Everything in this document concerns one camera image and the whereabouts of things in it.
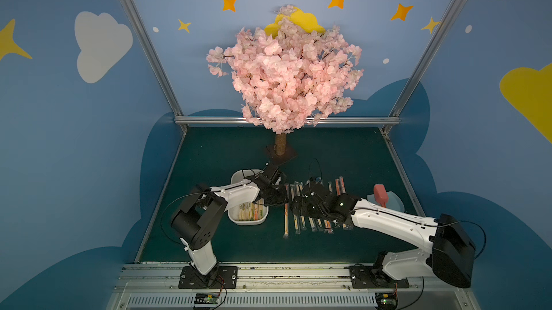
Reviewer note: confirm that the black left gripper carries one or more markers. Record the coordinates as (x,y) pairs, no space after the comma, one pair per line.
(278,193)

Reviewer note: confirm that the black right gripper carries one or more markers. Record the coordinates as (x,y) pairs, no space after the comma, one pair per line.
(305,202)

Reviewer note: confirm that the white plastic storage box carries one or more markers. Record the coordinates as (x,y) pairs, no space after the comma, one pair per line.
(233,213)

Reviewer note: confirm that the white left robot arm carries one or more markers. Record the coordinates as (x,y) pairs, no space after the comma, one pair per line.
(199,214)

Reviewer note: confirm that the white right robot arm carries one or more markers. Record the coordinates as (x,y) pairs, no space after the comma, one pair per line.
(442,248)

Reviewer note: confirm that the wrapped chopsticks panda print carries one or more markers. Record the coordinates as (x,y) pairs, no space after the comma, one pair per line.
(246,212)

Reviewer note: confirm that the red small brush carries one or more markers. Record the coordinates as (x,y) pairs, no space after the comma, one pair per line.
(381,195)

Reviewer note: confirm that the light blue dustpan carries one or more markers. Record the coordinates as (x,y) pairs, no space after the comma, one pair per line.
(394,202)

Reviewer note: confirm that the pink cherry blossom tree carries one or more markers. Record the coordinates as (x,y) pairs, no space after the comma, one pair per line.
(292,73)

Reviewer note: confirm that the right black controller board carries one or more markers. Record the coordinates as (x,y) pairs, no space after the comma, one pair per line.
(386,301)

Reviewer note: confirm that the left green circuit board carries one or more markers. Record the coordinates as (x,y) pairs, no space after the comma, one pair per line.
(208,300)

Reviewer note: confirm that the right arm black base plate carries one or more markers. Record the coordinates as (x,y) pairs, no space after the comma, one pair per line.
(364,277)

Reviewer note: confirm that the left floor edge rail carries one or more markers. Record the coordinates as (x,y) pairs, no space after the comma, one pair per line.
(158,160)

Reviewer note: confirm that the floor edge rail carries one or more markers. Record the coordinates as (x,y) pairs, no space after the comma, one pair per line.
(404,177)
(158,160)

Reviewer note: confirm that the right floor edge rail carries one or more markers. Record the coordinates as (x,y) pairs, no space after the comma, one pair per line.
(404,177)

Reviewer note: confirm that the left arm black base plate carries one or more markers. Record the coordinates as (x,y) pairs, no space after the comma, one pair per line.
(225,275)

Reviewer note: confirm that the front aluminium mounting rail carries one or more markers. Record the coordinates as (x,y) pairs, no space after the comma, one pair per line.
(278,286)

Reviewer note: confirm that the left aluminium corner post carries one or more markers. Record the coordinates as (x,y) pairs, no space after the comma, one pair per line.
(145,41)

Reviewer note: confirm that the aluminium corner post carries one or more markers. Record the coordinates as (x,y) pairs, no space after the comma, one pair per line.
(145,41)
(447,20)

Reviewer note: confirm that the right aluminium corner post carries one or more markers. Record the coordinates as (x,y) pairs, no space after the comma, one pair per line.
(447,20)

